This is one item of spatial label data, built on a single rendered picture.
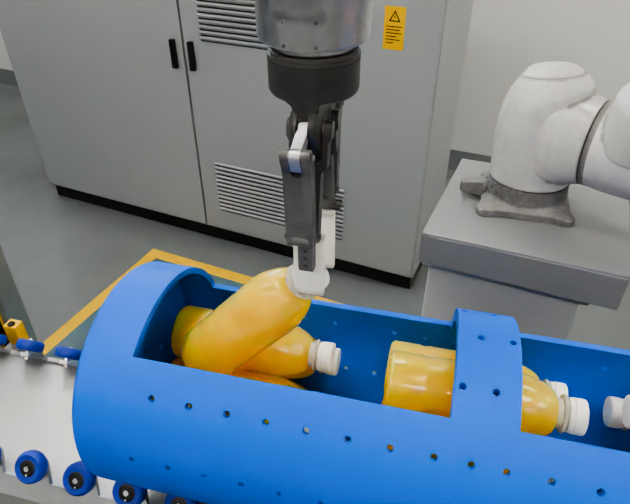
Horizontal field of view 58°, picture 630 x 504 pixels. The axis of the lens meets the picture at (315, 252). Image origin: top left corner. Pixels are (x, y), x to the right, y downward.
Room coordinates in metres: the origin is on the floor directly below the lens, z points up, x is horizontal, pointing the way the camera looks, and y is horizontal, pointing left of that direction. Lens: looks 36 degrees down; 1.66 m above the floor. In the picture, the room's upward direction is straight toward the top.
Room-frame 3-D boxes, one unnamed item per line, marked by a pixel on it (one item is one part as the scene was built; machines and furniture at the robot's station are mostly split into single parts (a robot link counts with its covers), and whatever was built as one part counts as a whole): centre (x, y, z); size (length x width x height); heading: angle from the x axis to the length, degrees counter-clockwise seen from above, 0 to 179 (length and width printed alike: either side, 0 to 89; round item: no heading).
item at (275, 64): (0.46, 0.00, 1.49); 0.08 x 0.07 x 0.09; 166
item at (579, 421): (0.39, -0.27, 1.16); 0.04 x 0.02 x 0.04; 166
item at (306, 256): (0.42, 0.01, 1.36); 0.03 x 0.01 x 0.05; 166
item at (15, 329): (0.74, 0.57, 0.92); 0.08 x 0.03 x 0.05; 166
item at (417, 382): (0.41, -0.18, 1.16); 0.19 x 0.07 x 0.07; 76
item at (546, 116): (1.00, -0.44, 1.23); 0.18 x 0.16 x 0.22; 50
